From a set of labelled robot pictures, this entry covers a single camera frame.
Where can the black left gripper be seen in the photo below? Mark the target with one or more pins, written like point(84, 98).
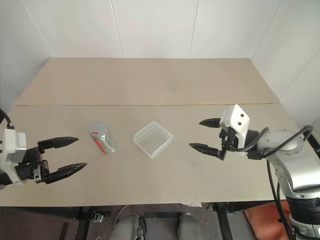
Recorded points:
point(40, 170)

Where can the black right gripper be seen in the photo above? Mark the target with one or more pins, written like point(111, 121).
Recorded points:
point(228, 137)

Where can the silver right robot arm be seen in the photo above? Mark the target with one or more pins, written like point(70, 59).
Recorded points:
point(292, 155)

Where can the silver can with red stripe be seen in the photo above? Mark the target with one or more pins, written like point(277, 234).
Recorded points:
point(107, 141)

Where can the clear square plastic container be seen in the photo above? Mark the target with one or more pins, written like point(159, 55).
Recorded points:
point(153, 140)

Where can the silver metal clamp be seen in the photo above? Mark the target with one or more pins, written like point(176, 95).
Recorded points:
point(98, 217)

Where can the grey rounded robot leg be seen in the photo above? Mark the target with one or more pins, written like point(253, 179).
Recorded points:
point(130, 228)
point(190, 227)

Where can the orange floor mat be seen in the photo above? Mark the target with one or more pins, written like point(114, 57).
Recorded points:
point(262, 220)

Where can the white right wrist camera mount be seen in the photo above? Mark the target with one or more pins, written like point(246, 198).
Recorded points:
point(237, 120)

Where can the black table frame leg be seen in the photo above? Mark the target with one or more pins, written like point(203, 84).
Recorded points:
point(223, 222)
point(82, 222)

